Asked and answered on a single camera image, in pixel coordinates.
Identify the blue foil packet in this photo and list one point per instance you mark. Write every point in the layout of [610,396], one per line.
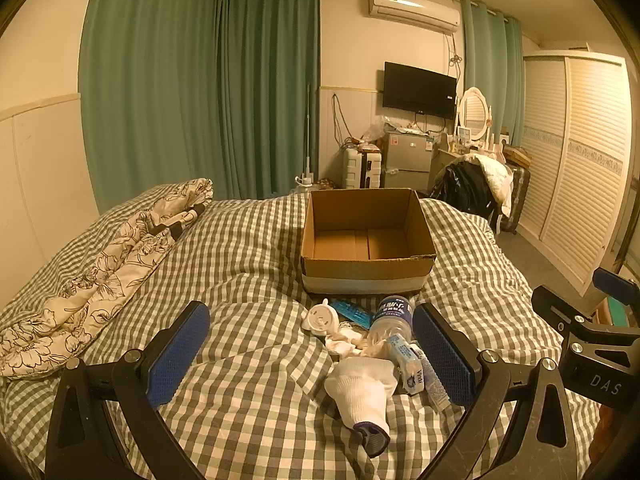
[354,313]

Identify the oval white mirror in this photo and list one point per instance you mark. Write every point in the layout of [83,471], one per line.
[474,114]

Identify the silver small fridge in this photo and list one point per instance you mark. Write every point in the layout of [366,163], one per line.
[407,160]

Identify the narrow green curtain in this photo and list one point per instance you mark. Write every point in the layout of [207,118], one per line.
[492,75]

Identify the white dressing table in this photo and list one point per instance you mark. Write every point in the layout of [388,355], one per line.
[447,152]

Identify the dark suitcase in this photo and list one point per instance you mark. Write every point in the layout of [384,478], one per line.
[517,200]

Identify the white padded jacket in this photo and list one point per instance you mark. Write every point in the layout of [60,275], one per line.
[497,175]

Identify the checked bed sheet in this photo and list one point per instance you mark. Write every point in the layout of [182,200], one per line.
[250,280]

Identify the crumpled white tissue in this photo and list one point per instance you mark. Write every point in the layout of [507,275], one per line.
[346,339]

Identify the clear plastic bag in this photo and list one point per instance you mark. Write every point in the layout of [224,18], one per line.
[375,130]

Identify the white suitcase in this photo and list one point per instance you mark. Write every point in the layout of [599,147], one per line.
[362,169]

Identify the pocket tissue pack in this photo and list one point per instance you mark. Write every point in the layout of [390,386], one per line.
[406,365]

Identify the white round plastic cap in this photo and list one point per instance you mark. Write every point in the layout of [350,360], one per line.
[319,319]

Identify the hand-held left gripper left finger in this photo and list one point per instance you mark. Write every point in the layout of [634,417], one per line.
[179,355]

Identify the open cardboard box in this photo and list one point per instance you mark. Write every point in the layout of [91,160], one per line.
[367,245]

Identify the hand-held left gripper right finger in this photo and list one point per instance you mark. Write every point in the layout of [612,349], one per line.
[444,355]

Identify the black wall television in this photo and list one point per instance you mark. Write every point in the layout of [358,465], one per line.
[419,91]

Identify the white air conditioner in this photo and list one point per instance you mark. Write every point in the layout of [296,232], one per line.
[414,10]

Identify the white mop pole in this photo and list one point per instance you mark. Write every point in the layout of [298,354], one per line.
[308,130]

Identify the white sock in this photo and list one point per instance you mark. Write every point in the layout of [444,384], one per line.
[361,390]

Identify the clear plastic tube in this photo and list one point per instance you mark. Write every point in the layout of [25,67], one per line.
[434,385]

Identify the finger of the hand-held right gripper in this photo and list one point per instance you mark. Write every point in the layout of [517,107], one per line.
[555,305]
[620,286]

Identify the white louvred wardrobe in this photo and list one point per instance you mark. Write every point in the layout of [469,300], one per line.
[575,160]

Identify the wide green curtain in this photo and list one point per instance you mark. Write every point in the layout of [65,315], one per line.
[150,90]

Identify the blue label water bottle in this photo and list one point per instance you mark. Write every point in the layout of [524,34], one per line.
[391,317]

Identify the floral quilt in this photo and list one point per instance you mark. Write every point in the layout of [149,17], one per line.
[107,280]

